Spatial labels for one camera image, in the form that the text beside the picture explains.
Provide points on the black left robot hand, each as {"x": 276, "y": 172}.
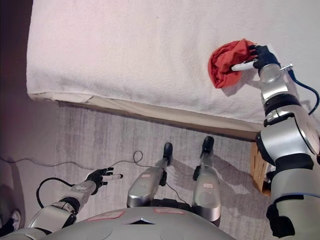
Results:
{"x": 98, "y": 178}

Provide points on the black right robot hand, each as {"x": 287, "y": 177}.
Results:
{"x": 265, "y": 56}

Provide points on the red garment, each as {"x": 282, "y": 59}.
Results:
{"x": 225, "y": 65}

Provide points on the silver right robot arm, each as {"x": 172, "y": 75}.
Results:
{"x": 285, "y": 140}

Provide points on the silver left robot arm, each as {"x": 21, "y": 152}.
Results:
{"x": 62, "y": 207}

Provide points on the wooden laundry basket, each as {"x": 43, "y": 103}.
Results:
{"x": 260, "y": 167}

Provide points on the bed with white blanket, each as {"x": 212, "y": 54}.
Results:
{"x": 137, "y": 50}

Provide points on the grey rug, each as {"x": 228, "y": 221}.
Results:
{"x": 87, "y": 145}

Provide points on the black left robot foot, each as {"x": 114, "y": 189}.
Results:
{"x": 168, "y": 150}

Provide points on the black robot foot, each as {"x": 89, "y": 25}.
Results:
{"x": 168, "y": 150}
{"x": 208, "y": 145}

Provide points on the dark and white shoe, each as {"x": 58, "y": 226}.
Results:
{"x": 11, "y": 217}

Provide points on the black right robot foot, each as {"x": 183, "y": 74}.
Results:
{"x": 208, "y": 145}

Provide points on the silver right robot leg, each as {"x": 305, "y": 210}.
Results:
{"x": 207, "y": 187}

